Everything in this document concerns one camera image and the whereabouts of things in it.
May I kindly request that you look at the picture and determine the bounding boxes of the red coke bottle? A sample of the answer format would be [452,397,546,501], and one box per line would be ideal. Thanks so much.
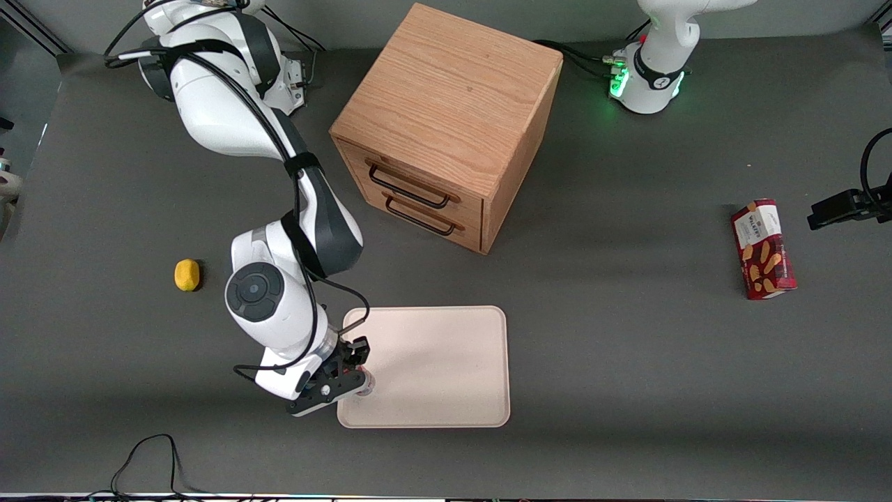
[354,347,377,398]

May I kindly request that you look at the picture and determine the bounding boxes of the smaller black drawer handle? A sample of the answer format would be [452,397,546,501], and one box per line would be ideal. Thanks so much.
[382,192,466,236]

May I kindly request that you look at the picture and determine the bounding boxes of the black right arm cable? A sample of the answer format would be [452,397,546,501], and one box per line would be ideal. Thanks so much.
[103,0,371,383]

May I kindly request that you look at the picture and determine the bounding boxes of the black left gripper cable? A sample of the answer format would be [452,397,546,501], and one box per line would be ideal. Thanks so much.
[860,128,892,206]

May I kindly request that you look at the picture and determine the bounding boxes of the beige plastic tray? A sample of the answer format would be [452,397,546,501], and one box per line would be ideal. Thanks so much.
[337,305,511,429]

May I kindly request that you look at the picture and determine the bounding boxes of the black right arm base cables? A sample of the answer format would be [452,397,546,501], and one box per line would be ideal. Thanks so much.
[263,7,328,89]

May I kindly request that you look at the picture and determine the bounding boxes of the larger black drawer handle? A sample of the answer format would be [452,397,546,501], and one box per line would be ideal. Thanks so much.
[366,159,462,210]

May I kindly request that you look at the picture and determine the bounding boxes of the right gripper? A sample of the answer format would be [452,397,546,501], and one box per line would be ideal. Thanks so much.
[255,336,371,402]

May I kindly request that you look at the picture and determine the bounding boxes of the black left arm base cables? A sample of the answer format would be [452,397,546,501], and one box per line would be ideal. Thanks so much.
[533,20,650,82]

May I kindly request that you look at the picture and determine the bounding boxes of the red shortbread biscuit box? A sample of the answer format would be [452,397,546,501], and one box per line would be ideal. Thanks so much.
[730,198,798,301]

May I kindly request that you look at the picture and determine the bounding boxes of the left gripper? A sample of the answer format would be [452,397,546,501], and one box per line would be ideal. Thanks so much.
[807,187,892,231]

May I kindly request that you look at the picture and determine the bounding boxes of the black arm base cables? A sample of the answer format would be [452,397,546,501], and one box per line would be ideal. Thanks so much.
[263,7,328,89]
[533,20,650,82]

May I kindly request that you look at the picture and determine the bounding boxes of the dark grey table mat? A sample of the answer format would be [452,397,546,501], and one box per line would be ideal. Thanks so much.
[0,26,892,499]

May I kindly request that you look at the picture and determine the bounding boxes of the wooden two-drawer cabinet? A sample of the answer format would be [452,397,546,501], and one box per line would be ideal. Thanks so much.
[329,3,564,255]

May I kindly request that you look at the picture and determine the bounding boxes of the black looped floor cable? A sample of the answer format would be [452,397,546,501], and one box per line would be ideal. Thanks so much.
[110,434,210,500]

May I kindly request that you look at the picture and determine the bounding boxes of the black frame bar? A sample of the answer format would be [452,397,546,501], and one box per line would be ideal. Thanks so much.
[867,17,892,54]
[0,6,72,56]

